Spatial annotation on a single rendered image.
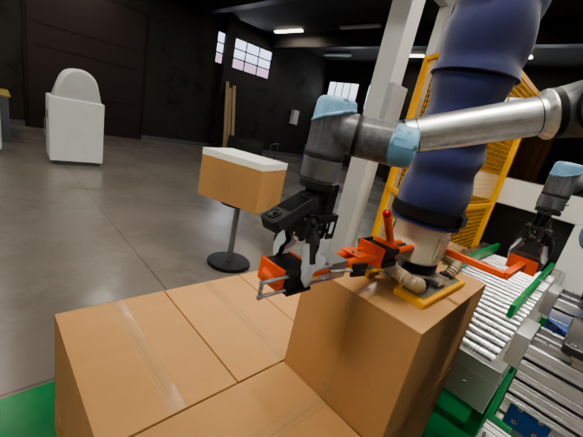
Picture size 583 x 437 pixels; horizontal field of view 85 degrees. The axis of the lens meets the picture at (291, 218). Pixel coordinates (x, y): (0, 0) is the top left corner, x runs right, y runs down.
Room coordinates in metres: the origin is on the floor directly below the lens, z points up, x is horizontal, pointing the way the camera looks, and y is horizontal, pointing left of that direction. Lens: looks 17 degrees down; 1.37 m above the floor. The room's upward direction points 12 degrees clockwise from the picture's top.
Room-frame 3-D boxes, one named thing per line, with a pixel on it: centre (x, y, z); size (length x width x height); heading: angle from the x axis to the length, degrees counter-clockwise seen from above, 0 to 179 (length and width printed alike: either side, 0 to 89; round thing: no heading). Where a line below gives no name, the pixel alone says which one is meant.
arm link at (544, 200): (1.05, -0.82, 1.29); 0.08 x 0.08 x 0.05
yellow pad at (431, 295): (0.97, -0.50, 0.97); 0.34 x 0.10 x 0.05; 136
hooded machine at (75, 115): (5.10, 3.73, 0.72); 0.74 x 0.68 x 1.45; 136
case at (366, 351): (1.05, -0.43, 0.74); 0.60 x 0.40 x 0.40; 138
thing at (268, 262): (0.61, -0.01, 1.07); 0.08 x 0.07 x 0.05; 136
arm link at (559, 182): (1.06, -0.82, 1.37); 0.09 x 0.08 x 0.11; 102
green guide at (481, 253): (2.62, -1.55, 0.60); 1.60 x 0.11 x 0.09; 137
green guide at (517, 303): (2.26, -1.94, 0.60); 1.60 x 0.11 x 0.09; 137
